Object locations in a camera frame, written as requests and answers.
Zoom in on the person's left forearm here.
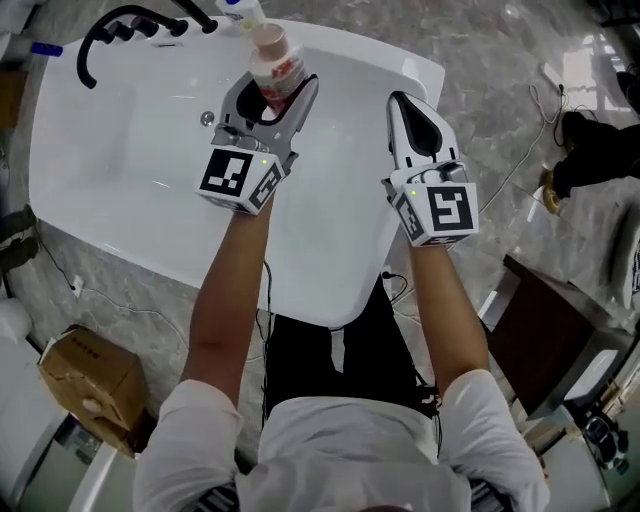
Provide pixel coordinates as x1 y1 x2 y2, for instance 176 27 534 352
180 192 276 401

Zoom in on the black cable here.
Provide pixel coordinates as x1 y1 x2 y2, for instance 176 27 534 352
259 259 276 432

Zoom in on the white bathtub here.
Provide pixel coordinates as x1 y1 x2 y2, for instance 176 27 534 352
28 17 447 329

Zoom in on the person's white shirt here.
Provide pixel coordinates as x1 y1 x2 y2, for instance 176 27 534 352
133 369 551 512

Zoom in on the white sink basin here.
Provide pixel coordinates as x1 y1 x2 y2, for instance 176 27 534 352
563 349 622 406

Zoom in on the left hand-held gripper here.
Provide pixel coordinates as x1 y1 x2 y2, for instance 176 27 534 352
194 69 320 217

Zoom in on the white pump lotion bottle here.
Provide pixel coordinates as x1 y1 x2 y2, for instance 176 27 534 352
214 0 267 29

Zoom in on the black hand shower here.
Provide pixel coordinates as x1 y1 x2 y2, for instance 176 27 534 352
172 0 219 34

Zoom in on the black curved faucet spout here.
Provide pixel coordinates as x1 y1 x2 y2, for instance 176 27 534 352
75 4 190 91

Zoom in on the dark wooden vanity cabinet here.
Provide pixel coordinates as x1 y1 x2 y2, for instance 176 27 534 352
486 253 640 422

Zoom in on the pink bottle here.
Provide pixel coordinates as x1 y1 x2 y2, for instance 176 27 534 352
248 22 307 109

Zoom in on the white cable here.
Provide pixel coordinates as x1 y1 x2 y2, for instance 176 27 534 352
478 83 567 217
79 287 192 352

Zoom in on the brown cardboard box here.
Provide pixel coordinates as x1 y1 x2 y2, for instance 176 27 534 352
38 324 147 460

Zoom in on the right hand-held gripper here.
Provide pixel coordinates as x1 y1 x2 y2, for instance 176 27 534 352
382 91 480 248

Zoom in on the person's right forearm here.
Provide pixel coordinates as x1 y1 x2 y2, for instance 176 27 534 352
406 238 492 397

